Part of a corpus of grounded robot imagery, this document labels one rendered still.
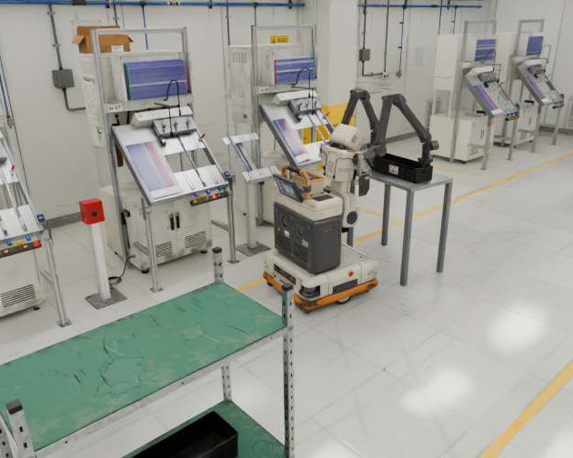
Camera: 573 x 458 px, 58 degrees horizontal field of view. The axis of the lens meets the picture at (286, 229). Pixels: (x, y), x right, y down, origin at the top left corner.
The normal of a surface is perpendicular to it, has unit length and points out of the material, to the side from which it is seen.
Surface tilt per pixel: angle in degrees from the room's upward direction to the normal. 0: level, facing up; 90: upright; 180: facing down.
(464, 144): 90
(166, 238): 90
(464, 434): 0
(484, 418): 0
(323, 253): 90
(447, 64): 90
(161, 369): 0
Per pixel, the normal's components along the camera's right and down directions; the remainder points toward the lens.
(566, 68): -0.75, 0.26
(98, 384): -0.01, -0.93
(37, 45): 0.66, 0.27
